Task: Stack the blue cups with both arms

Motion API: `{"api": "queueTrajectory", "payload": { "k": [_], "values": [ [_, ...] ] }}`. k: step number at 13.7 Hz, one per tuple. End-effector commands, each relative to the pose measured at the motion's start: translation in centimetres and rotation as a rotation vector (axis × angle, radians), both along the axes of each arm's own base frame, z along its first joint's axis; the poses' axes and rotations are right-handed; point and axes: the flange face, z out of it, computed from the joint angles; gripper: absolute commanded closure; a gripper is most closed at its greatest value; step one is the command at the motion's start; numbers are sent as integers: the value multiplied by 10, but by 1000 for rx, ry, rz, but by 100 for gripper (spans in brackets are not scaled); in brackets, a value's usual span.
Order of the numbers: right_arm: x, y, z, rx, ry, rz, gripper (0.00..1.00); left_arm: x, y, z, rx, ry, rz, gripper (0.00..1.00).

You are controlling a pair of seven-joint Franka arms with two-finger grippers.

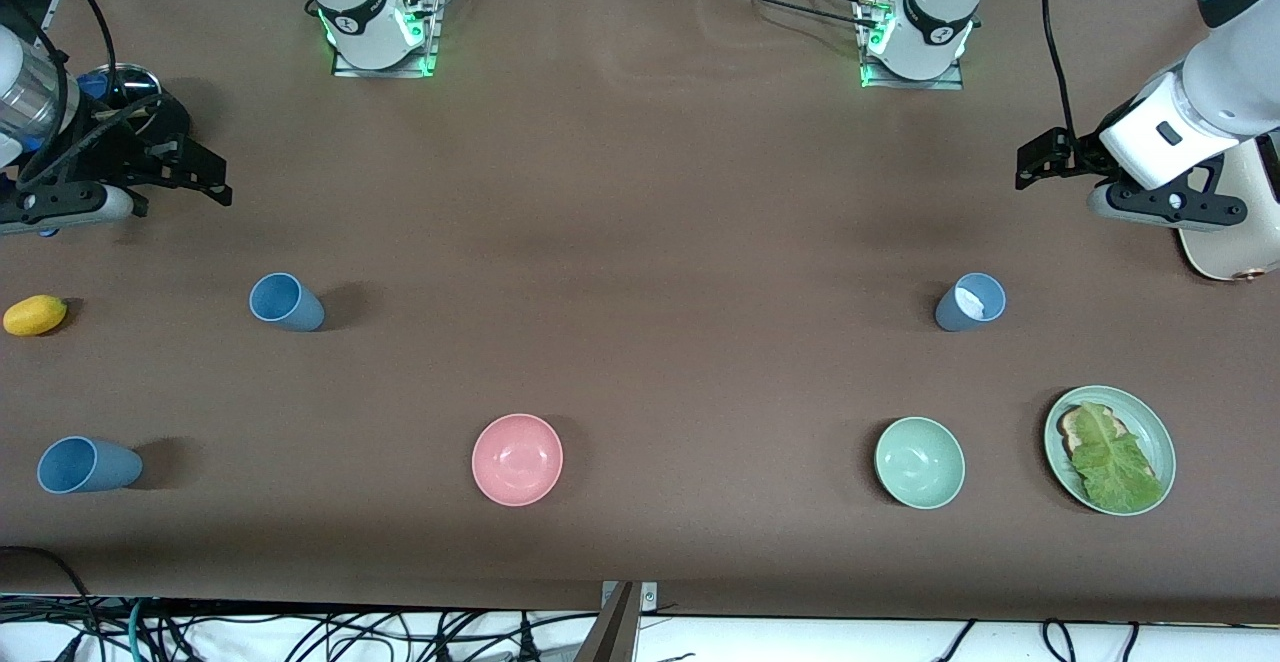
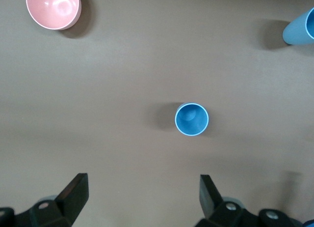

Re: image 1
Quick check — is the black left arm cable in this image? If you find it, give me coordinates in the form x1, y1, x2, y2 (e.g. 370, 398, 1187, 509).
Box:
1040, 0, 1086, 143

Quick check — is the pale green plate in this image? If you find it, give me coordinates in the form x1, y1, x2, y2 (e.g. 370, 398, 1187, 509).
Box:
1043, 385, 1177, 517

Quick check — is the bread slice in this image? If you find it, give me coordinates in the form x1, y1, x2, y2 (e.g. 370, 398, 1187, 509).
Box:
1058, 404, 1156, 478

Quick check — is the cream white appliance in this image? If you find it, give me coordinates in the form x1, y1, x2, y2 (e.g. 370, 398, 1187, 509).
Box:
1178, 132, 1280, 283

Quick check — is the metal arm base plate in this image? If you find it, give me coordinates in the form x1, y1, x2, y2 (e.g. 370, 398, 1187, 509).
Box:
860, 0, 966, 91
332, 0, 439, 78

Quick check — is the black pot with blue handle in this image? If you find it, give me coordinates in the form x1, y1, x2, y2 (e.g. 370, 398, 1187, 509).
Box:
38, 64, 191, 239

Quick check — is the grey camera stand pole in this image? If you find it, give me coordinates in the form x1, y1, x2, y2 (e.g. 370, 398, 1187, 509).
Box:
570, 582, 641, 662

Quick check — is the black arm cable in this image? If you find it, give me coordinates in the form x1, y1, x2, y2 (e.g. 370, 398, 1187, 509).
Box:
15, 0, 161, 188
1040, 0, 1086, 143

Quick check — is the green lettuce leaf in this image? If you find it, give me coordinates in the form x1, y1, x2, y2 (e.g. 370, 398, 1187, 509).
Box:
1070, 402, 1166, 513

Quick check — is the yellow toy lemon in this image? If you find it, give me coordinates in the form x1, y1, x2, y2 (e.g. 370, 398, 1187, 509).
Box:
3, 294, 69, 337

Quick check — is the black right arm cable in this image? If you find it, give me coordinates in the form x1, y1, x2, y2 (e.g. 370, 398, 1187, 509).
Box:
15, 0, 161, 188

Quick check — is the blue plastic cup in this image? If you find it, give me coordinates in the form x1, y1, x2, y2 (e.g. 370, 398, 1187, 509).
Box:
934, 272, 1007, 333
248, 272, 326, 333
37, 436, 143, 495

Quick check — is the pink bowl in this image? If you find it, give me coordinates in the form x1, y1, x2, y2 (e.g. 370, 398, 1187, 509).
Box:
471, 413, 564, 508

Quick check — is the metal table edge bracket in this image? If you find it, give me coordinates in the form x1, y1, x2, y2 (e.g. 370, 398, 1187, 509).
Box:
600, 582, 659, 613

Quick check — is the pale green bowl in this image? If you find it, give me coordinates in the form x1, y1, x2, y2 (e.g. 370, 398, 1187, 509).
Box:
874, 416, 967, 510

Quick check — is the brown table cover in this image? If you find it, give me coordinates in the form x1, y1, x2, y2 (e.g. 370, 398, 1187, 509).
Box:
0, 0, 1280, 625

